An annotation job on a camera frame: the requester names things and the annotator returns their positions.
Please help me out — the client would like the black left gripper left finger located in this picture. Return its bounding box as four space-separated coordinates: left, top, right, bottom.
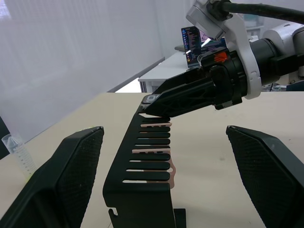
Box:
0 126 105 228

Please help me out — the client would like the pink watch strap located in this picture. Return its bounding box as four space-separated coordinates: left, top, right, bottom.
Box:
132 148 177 189
140 121 172 128

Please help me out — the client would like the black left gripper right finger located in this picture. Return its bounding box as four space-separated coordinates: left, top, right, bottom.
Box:
225 125 304 228

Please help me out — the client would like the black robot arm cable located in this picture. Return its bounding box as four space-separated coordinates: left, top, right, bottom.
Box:
207 0 304 25

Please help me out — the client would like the white background desk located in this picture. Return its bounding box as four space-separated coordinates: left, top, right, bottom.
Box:
138 51 202 94

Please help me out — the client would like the clear plastic measuring cylinder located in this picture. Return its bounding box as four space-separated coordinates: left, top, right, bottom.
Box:
1 133 37 179

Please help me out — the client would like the laptop with lit screen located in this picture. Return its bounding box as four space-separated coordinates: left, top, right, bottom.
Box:
180 26 228 69

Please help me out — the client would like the black slotted metal stand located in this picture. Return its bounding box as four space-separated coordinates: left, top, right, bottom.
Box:
102 106 186 228

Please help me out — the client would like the black object at table edge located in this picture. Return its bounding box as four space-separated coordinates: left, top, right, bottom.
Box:
0 115 11 160

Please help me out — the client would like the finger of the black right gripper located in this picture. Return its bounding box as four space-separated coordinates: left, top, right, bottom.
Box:
151 68 213 95
144 77 217 118

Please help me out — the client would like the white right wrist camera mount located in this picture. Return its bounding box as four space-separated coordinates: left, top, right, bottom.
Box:
185 0 262 100

